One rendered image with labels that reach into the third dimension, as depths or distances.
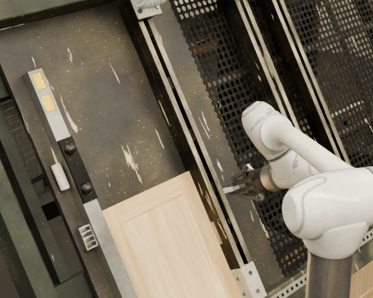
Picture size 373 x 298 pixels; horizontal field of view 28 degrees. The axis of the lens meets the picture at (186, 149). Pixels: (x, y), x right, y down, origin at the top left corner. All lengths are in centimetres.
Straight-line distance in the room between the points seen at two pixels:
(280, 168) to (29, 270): 76
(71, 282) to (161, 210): 37
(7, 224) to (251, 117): 74
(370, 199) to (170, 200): 94
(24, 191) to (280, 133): 77
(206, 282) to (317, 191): 94
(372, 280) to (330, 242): 199
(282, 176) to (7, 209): 79
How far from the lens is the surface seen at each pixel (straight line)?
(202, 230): 245
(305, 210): 158
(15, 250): 209
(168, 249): 237
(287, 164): 216
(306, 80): 287
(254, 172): 232
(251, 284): 249
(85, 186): 209
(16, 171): 224
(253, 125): 212
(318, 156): 196
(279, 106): 273
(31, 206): 224
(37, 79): 224
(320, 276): 171
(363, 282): 355
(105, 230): 223
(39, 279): 211
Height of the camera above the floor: 242
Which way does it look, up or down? 25 degrees down
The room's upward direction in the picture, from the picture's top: 2 degrees counter-clockwise
